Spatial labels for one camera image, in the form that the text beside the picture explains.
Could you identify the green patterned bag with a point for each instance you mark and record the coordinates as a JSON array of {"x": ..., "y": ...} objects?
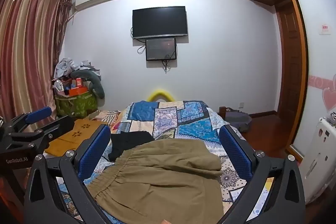
[{"x": 76, "y": 106}]

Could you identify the white wardrobe door with hearts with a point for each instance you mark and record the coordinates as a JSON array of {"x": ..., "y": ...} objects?
[{"x": 317, "y": 56}]

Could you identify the grey bag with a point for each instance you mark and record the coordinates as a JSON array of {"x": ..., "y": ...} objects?
[{"x": 237, "y": 120}]

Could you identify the khaki pants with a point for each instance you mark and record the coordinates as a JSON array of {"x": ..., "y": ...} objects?
[{"x": 157, "y": 179}]

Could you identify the white wall socket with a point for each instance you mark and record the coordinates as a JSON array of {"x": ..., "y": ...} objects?
[{"x": 241, "y": 105}]

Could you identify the black wall television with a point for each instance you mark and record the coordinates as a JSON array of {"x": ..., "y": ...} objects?
[{"x": 160, "y": 21}]

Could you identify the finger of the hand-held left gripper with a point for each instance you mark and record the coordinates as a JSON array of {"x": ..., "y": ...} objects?
[
  {"x": 39, "y": 112},
  {"x": 59, "y": 127}
]

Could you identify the black garment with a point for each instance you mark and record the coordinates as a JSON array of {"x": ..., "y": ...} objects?
[{"x": 128, "y": 142}]

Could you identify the grey plush toy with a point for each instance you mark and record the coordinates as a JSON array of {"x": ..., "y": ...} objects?
[{"x": 94, "y": 82}]

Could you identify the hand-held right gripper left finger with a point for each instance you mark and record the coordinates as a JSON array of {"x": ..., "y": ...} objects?
[{"x": 94, "y": 150}]

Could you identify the orange box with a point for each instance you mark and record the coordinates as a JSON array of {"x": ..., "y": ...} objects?
[{"x": 78, "y": 91}]

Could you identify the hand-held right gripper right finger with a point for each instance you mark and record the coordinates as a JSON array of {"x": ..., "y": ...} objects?
[{"x": 236, "y": 153}]

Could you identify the small black wall monitor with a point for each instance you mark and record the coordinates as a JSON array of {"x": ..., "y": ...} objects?
[{"x": 160, "y": 48}]

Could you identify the white storage box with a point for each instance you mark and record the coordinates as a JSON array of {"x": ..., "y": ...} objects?
[{"x": 321, "y": 155}]

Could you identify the patchwork printed blanket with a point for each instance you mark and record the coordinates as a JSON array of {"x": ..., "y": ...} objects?
[{"x": 183, "y": 119}]

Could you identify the brown wooden door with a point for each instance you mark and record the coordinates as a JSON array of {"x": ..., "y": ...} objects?
[{"x": 291, "y": 64}]

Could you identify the pile of grey clothes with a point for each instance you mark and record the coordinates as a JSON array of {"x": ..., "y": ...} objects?
[{"x": 71, "y": 66}]

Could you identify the yellow curved object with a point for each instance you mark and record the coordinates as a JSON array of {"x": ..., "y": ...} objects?
[{"x": 160, "y": 94}]

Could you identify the striped red curtain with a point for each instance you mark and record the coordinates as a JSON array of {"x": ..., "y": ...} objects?
[{"x": 26, "y": 43}]

